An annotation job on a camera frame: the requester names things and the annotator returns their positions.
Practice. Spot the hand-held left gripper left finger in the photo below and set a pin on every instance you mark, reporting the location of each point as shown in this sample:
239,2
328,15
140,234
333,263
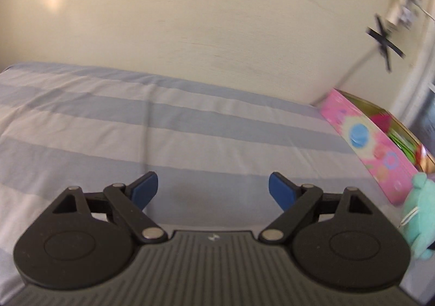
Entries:
146,189

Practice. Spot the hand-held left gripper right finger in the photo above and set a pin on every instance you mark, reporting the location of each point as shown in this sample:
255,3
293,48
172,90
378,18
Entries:
280,191

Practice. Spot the pink flowered storage box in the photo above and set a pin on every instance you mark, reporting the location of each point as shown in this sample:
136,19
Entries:
373,153

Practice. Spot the pink zipper pouch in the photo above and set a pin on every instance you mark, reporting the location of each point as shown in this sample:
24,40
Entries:
381,121

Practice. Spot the green wipes packet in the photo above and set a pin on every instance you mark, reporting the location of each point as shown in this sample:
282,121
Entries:
402,144

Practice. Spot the teal plush toy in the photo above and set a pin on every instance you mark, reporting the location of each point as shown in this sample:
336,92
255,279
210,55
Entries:
423,211

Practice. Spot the striped blue bed sheet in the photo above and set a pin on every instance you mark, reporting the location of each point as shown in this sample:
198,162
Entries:
102,122

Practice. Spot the black tape cross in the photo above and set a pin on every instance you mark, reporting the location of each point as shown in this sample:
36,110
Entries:
385,41

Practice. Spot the white door frame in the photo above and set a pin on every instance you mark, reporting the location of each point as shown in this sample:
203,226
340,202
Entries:
421,71

